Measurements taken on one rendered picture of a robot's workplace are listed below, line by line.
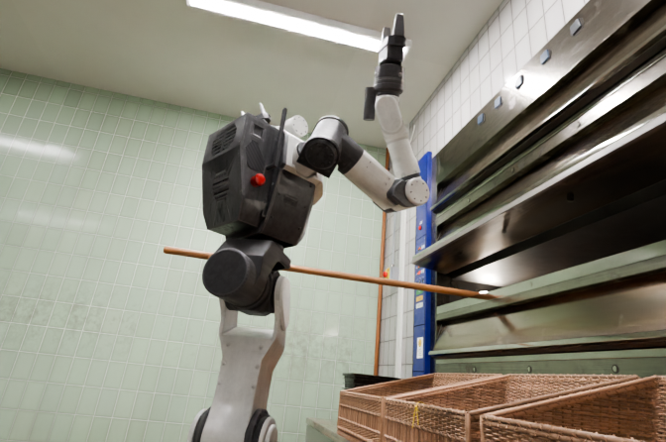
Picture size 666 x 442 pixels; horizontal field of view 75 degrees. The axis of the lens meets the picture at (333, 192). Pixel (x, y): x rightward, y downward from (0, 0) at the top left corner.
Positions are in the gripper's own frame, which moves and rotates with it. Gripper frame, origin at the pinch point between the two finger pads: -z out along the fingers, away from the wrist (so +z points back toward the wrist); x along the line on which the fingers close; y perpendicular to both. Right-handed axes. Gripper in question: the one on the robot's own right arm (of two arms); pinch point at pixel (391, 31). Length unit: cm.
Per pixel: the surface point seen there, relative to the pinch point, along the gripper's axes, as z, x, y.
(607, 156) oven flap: 34, -24, 54
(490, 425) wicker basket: 92, -45, 10
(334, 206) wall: 59, 205, 34
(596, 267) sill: 66, -12, 65
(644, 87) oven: 12, -18, 72
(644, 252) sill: 59, -27, 65
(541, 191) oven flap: 44, 0, 54
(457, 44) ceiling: -41, 107, 77
